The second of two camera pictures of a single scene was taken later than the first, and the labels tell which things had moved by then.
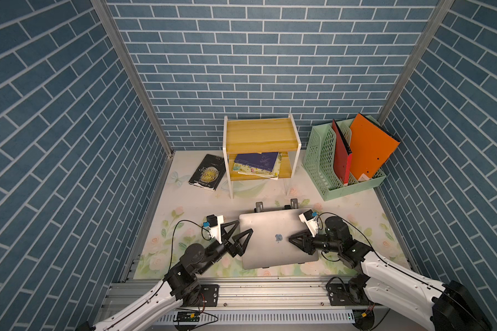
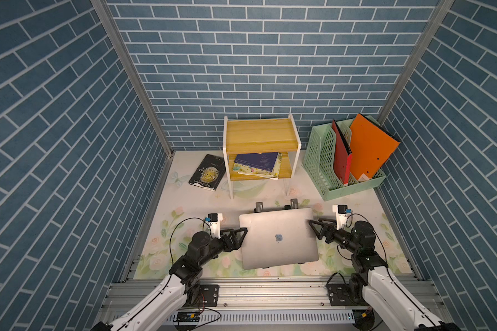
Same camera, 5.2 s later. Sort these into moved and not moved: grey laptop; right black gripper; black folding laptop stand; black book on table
Moved: right black gripper
Not moved: black book on table; grey laptop; black folding laptop stand
